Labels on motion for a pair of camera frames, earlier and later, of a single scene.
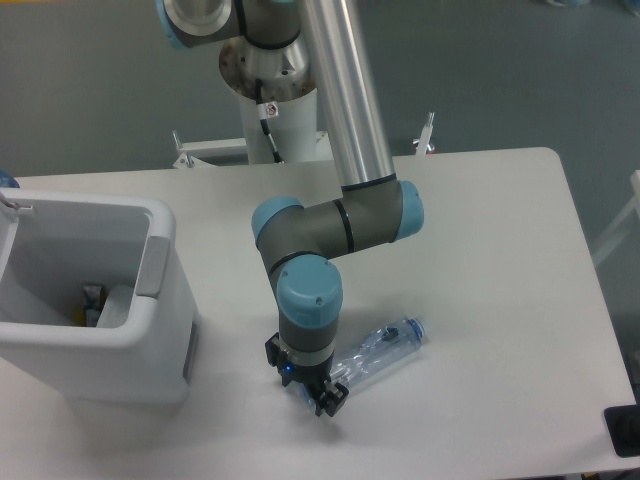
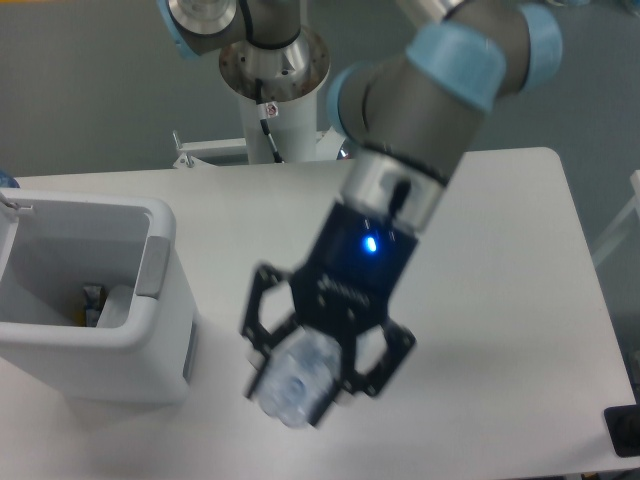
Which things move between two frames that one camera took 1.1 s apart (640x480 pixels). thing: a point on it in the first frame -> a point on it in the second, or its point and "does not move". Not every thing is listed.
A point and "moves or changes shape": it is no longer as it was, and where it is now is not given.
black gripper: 333,395 -> 352,271
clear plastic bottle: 351,366 moves or changes shape
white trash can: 90,303 does not move
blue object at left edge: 8,181 does not move
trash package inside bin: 88,316 does not move
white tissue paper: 117,306 does not move
